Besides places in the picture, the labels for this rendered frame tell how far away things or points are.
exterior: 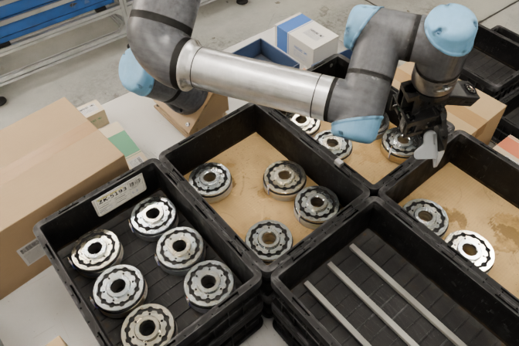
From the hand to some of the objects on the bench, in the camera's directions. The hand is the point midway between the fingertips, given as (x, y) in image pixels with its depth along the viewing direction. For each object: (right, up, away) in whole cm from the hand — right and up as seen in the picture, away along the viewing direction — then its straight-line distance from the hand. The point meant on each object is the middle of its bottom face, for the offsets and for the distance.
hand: (422, 136), depth 101 cm
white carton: (-18, +33, +73) cm, 82 cm away
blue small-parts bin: (-33, +23, +64) cm, 76 cm away
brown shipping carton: (+14, +1, +43) cm, 45 cm away
